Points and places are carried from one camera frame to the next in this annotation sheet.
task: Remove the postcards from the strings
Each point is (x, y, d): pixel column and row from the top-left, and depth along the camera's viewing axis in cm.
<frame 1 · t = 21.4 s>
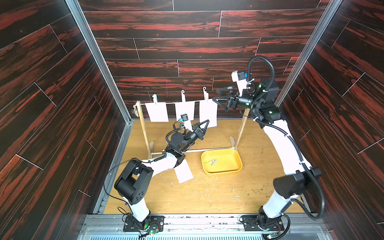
left hand: (210, 122, 72), fingers closed
right hand: (217, 92, 64), fingers open
yellow plastic tray: (221, 161, 98), on the table
white postcard: (183, 172, 93), on the table

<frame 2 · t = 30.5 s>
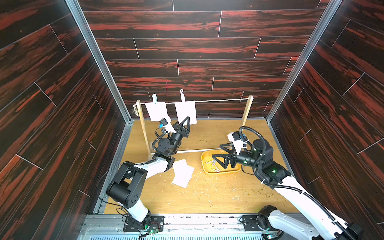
left hand: (188, 118, 75), fingers open
right hand: (219, 148, 69), fingers open
white postcard 2: (182, 178, 93), on the table
the other named things where they were.

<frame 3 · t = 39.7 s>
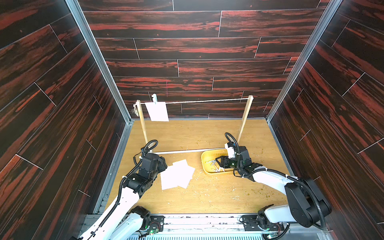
left hand: (162, 160, 81), fingers open
right hand: (221, 157, 91), fingers open
the named things where they were.

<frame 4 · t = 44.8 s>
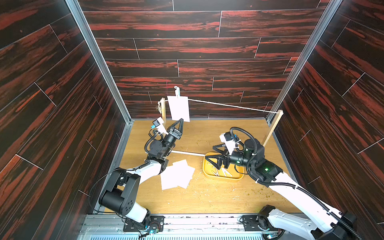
left hand: (184, 121, 73), fingers open
right hand: (212, 149, 69), fingers open
yellow plastic tray: (211, 171, 93), on the table
the other named things where they were.

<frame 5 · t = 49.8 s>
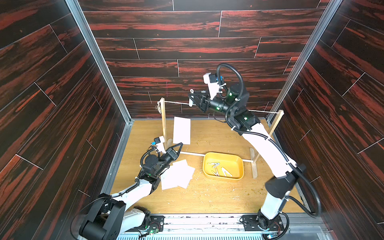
left hand: (184, 145, 75), fingers closed
right hand: (193, 91, 62), fingers closed
white postcard 3: (181, 130, 80), point 28 cm above the table
the other named things where they were.

